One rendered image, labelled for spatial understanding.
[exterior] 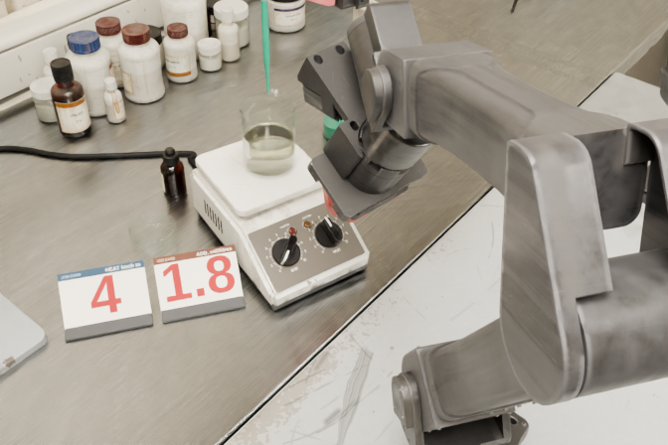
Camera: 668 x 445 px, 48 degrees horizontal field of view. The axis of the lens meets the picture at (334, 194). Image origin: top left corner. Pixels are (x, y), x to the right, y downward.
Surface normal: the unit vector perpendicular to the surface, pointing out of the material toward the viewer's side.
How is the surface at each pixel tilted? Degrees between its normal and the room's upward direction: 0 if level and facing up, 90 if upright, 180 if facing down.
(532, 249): 90
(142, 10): 90
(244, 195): 0
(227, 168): 0
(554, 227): 47
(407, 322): 0
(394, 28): 30
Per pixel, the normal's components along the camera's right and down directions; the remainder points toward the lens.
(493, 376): -0.95, 0.19
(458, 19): 0.03, -0.77
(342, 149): -0.79, 0.43
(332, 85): 0.29, -0.37
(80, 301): 0.20, -0.18
